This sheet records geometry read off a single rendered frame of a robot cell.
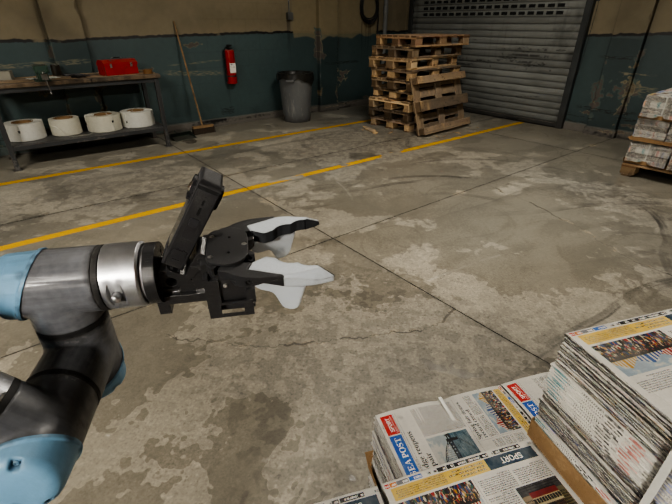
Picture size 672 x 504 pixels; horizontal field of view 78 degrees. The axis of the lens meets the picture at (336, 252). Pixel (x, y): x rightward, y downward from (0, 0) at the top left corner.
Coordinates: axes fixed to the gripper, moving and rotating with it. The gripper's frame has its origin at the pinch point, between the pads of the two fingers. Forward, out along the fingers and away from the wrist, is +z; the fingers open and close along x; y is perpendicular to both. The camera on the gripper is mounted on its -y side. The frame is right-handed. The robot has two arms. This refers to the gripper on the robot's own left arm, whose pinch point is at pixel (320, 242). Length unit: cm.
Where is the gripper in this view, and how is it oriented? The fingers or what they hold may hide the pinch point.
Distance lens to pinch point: 50.3
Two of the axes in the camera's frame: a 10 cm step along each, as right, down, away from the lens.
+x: 1.9, 5.9, -7.9
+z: 9.8, -0.9, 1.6
